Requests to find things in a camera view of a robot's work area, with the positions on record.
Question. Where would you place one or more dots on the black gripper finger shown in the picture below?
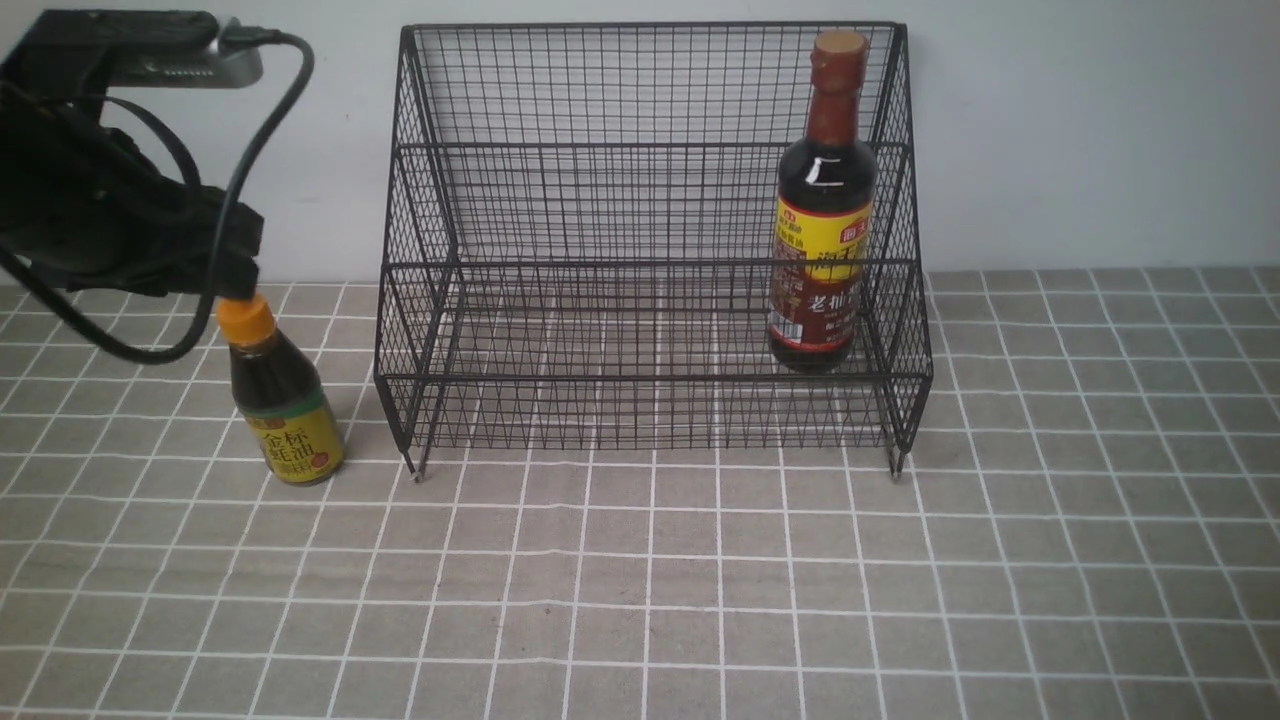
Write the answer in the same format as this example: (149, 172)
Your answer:
(237, 277)

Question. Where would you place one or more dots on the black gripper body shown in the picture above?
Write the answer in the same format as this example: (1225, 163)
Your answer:
(82, 203)

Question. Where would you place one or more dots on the oyster sauce bottle orange cap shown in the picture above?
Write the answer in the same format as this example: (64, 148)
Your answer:
(279, 394)

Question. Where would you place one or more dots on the dark soy sauce bottle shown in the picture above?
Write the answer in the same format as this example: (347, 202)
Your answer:
(826, 182)

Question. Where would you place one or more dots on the grey checkered tablecloth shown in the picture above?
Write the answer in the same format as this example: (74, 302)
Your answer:
(1085, 529)

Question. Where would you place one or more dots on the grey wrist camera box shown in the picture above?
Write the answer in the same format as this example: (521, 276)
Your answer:
(170, 50)

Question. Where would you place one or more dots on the black wire mesh shelf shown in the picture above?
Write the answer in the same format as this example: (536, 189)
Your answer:
(578, 252)

